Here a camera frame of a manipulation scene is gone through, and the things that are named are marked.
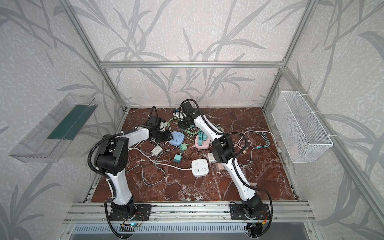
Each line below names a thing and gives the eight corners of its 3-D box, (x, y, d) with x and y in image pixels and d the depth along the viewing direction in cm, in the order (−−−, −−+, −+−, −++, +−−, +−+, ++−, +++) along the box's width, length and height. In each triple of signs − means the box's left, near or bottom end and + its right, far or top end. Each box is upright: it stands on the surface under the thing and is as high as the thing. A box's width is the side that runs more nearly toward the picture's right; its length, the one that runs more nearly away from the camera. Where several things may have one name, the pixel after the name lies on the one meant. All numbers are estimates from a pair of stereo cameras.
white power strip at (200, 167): (191, 176, 87) (190, 174, 85) (191, 161, 94) (191, 159, 91) (208, 176, 87) (208, 174, 85) (208, 161, 94) (208, 159, 91)
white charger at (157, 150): (152, 152, 97) (151, 151, 95) (158, 146, 100) (157, 144, 98) (156, 156, 95) (155, 154, 93) (163, 150, 98) (162, 148, 96)
